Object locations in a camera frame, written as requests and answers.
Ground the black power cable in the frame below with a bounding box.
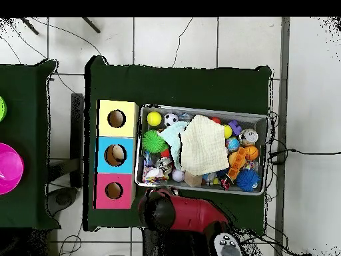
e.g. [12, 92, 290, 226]
[267, 148, 341, 165]

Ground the blue globe ball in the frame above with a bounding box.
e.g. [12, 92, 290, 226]
[225, 136, 240, 152]

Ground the long orange plastic brick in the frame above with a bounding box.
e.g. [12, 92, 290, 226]
[227, 146, 248, 180]

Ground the wooden box with three holes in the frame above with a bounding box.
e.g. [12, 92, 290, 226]
[93, 99, 140, 210]

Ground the black and white soccer ball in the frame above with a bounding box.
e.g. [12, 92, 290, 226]
[163, 113, 178, 127]

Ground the dark green tablecloth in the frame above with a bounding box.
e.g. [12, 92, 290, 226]
[0, 59, 61, 231]
[83, 55, 272, 232]

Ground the black tripod leg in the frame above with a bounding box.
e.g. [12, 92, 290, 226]
[19, 17, 39, 35]
[81, 17, 101, 34]

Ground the mint waffle cloth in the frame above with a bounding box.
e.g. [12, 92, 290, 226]
[159, 121, 190, 171]

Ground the plain yellow ball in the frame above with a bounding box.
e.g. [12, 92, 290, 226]
[147, 111, 163, 127]

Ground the pink plastic bowl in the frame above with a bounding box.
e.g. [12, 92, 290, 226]
[0, 142, 25, 195]

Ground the orange basketball toy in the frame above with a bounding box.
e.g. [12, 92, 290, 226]
[244, 145, 260, 161]

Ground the crushed silver drink can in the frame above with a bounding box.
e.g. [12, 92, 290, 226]
[238, 128, 259, 147]

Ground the shallow clear mesh bin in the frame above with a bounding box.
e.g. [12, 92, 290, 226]
[134, 104, 270, 196]

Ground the blue spiky rubber ball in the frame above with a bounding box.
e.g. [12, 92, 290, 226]
[235, 169, 261, 192]

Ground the green plastic bowl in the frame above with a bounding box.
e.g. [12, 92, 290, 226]
[0, 95, 8, 123]

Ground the green spiky rubber ball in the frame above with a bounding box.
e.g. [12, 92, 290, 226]
[141, 129, 169, 154]

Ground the cream waffle cloth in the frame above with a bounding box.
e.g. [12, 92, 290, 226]
[180, 114, 229, 177]

